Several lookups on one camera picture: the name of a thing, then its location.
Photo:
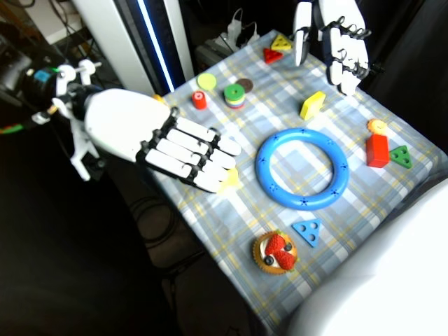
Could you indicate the coloured discs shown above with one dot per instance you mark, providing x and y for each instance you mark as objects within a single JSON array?
[{"x": 234, "y": 96}]

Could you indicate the white power adapter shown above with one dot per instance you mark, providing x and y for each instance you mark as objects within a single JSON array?
[{"x": 241, "y": 31}]

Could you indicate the red rectangular block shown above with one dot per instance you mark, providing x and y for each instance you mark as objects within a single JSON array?
[{"x": 378, "y": 151}]

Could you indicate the grey box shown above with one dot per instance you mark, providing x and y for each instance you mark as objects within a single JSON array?
[{"x": 210, "y": 52}]

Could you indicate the green triangle block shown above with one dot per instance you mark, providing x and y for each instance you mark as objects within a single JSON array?
[{"x": 402, "y": 157}]

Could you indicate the yellow triangle block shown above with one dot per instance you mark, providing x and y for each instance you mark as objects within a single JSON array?
[{"x": 281, "y": 43}]

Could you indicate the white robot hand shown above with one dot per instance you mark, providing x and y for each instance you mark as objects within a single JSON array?
[
  {"x": 346, "y": 45},
  {"x": 119, "y": 119}
]

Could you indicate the yellow-green disc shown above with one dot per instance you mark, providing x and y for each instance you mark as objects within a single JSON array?
[{"x": 206, "y": 81}]

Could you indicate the blue triangle block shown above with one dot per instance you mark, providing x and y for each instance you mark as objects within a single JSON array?
[{"x": 309, "y": 231}]

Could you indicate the plaid grey cloth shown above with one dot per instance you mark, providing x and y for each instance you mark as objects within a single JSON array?
[{"x": 350, "y": 108}]

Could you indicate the white column with blue light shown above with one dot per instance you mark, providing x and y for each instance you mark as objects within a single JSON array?
[{"x": 140, "y": 38}]

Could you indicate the brown disc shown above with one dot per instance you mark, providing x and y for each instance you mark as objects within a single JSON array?
[{"x": 246, "y": 85}]

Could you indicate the orange flower disc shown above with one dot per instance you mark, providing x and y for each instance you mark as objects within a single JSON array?
[{"x": 378, "y": 126}]

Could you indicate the toy strawberry cupcake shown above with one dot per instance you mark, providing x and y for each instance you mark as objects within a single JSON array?
[{"x": 275, "y": 252}]

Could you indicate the red triangle block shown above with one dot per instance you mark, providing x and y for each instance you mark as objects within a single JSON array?
[{"x": 272, "y": 56}]

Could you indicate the white robot body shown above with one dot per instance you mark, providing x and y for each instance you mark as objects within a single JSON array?
[{"x": 385, "y": 273}]

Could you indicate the red cylinder block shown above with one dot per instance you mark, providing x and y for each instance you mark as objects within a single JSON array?
[{"x": 199, "y": 101}]

